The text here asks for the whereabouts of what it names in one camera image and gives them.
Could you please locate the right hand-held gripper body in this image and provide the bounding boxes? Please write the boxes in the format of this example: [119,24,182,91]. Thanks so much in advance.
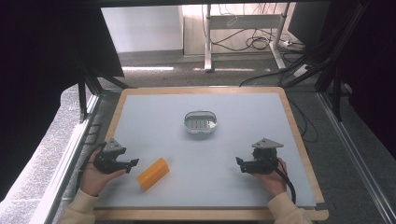
[240,137,285,175]

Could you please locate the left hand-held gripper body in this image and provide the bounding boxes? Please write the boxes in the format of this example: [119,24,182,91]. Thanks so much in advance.
[92,137,127,175]

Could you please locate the person's left hand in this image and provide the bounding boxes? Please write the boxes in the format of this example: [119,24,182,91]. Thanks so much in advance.
[79,150,128,198]

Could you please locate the person's right hand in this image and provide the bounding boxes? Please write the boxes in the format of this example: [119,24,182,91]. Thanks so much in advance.
[251,158,289,198]

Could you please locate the orange rectangular block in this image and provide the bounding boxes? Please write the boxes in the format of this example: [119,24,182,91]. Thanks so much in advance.
[135,157,171,192]

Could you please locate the wooden-framed work board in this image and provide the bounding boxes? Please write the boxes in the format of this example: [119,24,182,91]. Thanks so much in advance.
[94,91,318,209]

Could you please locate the white oval soap dish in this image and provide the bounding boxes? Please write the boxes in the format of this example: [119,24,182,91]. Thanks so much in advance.
[183,110,219,135]

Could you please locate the black metal stand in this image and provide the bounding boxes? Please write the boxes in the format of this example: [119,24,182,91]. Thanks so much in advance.
[66,36,132,123]

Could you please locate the white power strip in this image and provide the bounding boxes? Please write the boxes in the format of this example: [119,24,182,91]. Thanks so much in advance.
[292,63,310,78]

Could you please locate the black curtain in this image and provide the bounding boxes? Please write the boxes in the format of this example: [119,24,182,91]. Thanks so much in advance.
[0,0,125,203]
[314,0,396,161]

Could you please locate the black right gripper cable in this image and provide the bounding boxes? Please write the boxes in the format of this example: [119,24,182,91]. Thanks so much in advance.
[263,156,297,205]

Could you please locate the aluminium rail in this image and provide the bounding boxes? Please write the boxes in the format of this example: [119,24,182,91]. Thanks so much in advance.
[29,92,102,224]
[316,91,396,224]

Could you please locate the black floor cables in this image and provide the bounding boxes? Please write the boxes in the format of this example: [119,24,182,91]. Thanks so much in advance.
[210,3,318,88]

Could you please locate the white wall panel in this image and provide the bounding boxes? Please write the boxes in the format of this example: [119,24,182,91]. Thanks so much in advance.
[100,5,184,54]

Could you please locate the white desk frame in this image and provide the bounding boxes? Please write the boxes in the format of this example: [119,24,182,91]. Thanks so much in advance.
[203,3,291,73]

